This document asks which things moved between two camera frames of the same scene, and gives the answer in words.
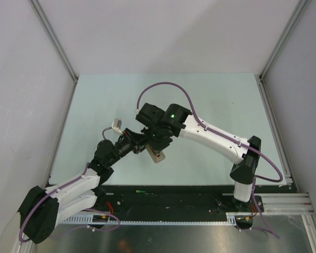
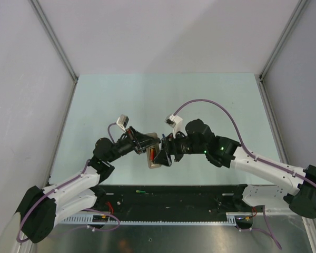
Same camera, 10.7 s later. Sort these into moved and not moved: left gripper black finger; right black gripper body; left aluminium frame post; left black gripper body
Moved: right black gripper body
Not moved: left aluminium frame post; left black gripper body; left gripper black finger
